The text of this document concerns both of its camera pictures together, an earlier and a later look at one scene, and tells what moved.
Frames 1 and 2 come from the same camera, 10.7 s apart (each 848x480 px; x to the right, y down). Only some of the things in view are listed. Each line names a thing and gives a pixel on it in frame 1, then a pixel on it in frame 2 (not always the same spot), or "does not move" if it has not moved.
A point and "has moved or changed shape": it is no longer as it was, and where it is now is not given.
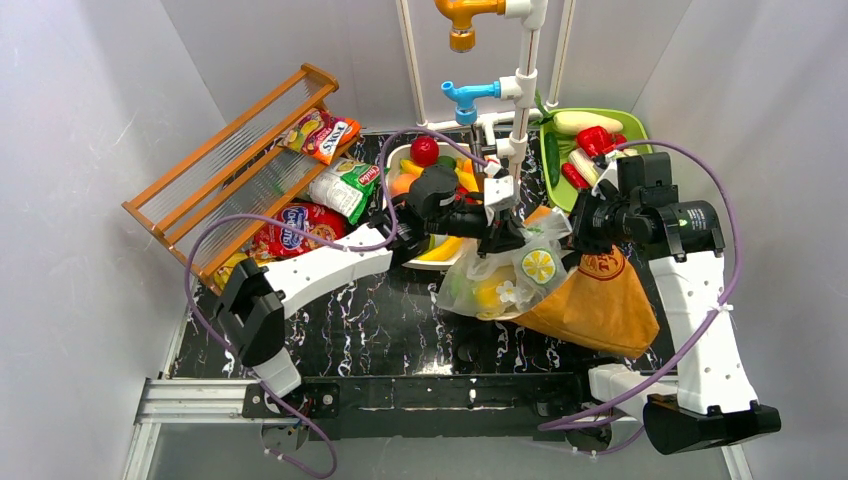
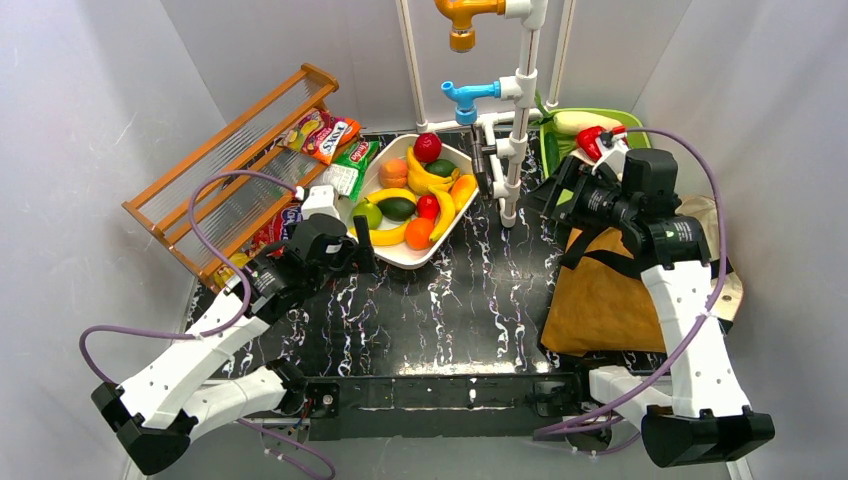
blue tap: (466, 110) does not move
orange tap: (461, 13) does not move
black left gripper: (500, 232) to (357, 241)
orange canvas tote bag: (601, 302) has moved or changed shape
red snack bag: (275, 241) does not move
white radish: (574, 122) does not move
